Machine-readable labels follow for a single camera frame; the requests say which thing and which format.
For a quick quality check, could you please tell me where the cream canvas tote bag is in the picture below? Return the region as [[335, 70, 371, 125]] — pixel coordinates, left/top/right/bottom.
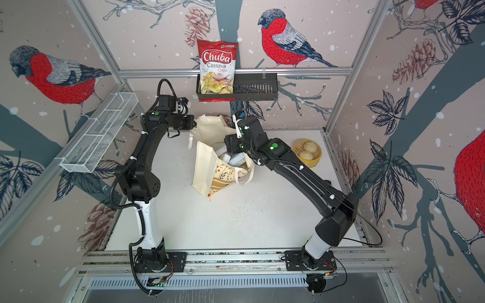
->
[[189, 115, 255, 201]]

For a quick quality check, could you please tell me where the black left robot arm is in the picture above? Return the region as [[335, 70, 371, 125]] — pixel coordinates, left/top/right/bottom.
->
[[109, 78, 197, 254]]

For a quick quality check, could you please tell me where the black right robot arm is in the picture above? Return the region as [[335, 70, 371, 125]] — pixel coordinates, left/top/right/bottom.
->
[[224, 111, 359, 262]]

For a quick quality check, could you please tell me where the grey pencil case in bag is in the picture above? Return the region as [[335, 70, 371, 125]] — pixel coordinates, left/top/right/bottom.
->
[[216, 149, 246, 167]]

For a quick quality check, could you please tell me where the red Chuba cassava chips bag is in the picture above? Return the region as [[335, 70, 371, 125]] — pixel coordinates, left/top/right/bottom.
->
[[197, 40, 238, 102]]

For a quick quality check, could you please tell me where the steamed bun lower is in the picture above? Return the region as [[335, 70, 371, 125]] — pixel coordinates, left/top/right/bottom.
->
[[299, 150, 313, 160]]

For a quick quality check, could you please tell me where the steamed bun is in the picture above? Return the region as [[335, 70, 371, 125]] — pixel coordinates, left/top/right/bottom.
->
[[303, 141, 318, 153], [299, 150, 313, 160]]

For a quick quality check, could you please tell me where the yellow bamboo steamer basket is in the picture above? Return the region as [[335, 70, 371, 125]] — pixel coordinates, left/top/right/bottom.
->
[[292, 139, 322, 168]]

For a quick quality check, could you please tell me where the steamed bun upper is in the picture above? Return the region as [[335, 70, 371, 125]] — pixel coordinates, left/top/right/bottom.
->
[[303, 141, 318, 153]]

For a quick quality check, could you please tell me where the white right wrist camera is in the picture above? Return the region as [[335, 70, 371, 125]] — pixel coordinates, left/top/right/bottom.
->
[[232, 111, 245, 139]]

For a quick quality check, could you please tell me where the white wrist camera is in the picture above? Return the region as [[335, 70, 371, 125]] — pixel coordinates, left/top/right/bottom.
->
[[232, 111, 245, 139], [155, 95, 188, 115]]

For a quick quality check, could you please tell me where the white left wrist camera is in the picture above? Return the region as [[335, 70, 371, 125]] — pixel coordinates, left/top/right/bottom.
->
[[155, 95, 188, 115]]

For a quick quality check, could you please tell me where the black wall-mounted basket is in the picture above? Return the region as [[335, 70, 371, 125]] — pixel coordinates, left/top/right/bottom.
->
[[196, 73, 279, 102]]

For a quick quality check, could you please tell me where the white wire mesh shelf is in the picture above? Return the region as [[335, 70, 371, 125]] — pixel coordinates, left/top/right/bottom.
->
[[60, 92, 138, 173]]

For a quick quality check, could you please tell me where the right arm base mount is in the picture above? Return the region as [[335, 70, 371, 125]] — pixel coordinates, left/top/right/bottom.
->
[[280, 248, 337, 272]]

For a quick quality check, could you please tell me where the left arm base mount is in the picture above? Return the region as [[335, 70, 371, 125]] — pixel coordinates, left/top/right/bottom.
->
[[133, 247, 188, 273]]

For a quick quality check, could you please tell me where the aluminium front rail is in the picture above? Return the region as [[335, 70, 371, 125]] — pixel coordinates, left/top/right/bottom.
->
[[78, 247, 394, 275]]

